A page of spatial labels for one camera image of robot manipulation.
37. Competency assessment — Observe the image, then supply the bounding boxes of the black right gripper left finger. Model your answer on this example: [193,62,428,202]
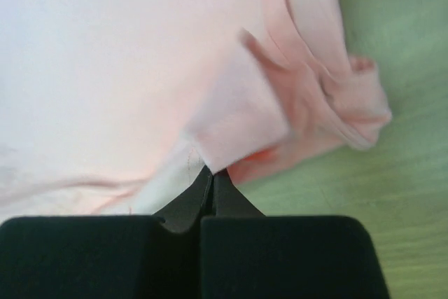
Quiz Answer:
[1,168,213,298]

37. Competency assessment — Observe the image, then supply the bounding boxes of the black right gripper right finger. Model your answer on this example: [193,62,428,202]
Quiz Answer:
[201,172,390,298]

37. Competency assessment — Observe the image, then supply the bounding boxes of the salmon pink t-shirt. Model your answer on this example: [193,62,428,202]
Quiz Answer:
[1,0,391,220]

